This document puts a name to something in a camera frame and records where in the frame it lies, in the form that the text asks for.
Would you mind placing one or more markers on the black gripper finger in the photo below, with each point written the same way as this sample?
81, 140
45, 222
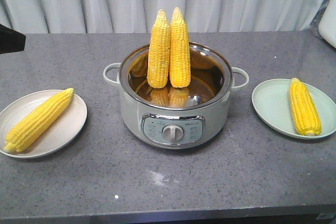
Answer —
11, 40

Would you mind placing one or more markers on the yellow corn cob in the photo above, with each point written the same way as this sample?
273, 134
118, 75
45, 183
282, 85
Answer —
31, 127
304, 113
180, 62

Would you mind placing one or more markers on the white pleated curtain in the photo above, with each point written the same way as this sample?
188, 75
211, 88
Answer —
137, 16

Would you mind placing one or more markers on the cream white plate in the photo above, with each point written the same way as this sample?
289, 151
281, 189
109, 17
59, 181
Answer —
58, 135

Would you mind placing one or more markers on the green electric cooking pot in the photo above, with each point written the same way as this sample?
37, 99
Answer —
177, 118

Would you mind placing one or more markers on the light green plate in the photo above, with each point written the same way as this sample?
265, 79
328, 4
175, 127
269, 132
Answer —
271, 102

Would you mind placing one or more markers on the grey stone countertop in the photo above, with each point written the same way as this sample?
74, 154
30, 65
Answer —
106, 175

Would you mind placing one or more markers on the white soy milk blender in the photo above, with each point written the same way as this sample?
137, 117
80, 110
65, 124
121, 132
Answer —
323, 25

